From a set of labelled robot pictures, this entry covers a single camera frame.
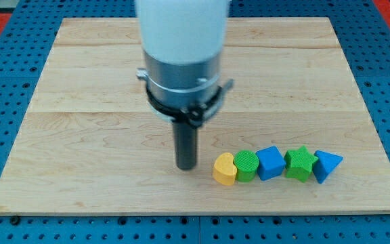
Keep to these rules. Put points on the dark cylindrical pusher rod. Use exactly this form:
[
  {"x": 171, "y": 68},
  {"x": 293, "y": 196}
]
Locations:
[{"x": 186, "y": 144}]

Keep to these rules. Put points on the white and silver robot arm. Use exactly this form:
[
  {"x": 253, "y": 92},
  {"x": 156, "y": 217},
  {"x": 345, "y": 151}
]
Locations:
[{"x": 182, "y": 42}]

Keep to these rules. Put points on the yellow heart block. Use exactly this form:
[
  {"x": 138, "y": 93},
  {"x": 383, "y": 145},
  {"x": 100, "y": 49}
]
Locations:
[{"x": 224, "y": 170}]

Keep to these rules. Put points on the green cylinder block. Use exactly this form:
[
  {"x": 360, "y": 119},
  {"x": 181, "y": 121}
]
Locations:
[{"x": 247, "y": 163}]

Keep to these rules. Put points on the blue cube block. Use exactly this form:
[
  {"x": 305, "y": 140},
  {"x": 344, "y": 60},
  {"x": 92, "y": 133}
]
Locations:
[{"x": 271, "y": 163}]

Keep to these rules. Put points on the green star block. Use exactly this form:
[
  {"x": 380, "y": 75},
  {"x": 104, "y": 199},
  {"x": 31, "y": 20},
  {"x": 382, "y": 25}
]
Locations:
[{"x": 299, "y": 164}]

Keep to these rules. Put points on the blue triangle block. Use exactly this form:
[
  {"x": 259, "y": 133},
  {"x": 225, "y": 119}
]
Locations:
[{"x": 326, "y": 164}]

